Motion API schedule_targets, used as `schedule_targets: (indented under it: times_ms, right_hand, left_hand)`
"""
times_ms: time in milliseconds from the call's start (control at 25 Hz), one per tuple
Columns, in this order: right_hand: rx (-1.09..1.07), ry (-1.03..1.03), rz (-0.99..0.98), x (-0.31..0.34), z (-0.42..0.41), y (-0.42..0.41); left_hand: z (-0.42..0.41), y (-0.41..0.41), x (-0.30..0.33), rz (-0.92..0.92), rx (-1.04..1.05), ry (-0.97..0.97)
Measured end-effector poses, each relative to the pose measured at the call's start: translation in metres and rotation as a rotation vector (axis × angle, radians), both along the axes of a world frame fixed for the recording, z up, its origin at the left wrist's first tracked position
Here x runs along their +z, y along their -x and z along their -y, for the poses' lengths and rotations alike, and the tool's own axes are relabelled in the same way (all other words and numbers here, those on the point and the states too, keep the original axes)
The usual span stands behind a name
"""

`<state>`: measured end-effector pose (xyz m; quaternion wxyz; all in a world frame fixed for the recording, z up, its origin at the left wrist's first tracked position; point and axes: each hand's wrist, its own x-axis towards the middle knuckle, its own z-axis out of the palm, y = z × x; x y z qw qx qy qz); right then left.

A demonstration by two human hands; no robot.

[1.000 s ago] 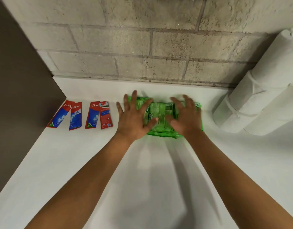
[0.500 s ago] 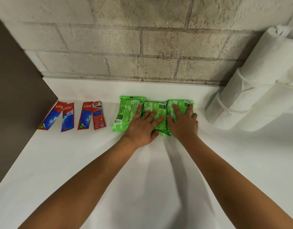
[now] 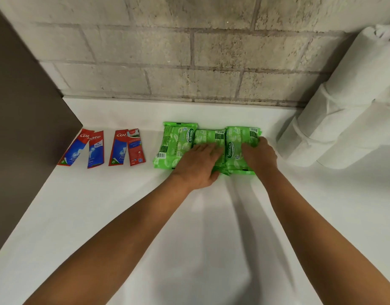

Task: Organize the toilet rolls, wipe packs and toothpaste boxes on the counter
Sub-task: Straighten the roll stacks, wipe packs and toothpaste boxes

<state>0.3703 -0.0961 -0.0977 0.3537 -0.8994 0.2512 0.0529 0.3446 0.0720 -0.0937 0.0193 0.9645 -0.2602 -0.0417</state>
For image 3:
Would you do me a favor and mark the group of green wipe packets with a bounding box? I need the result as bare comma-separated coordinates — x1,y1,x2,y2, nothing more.
192,129,228,170
153,121,199,167
224,125,263,172

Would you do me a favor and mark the brown cabinet panel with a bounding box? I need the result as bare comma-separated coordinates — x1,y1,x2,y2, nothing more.
0,2,84,261

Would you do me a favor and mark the person's left hand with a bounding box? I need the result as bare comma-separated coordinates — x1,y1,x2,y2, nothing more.
170,142,225,191

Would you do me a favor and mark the person's right hand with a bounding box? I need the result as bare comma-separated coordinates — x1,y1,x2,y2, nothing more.
240,136,279,179

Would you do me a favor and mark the person's right forearm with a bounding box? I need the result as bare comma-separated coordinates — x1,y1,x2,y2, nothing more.
259,167,390,305

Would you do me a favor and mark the group of white toilet rolls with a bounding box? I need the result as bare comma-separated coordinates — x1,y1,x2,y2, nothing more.
296,83,372,139
321,25,390,107

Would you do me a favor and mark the person's left forearm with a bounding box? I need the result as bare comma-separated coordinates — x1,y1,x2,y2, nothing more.
23,173,196,305

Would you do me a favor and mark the white countertop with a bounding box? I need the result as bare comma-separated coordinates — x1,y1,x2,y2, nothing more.
0,97,390,305

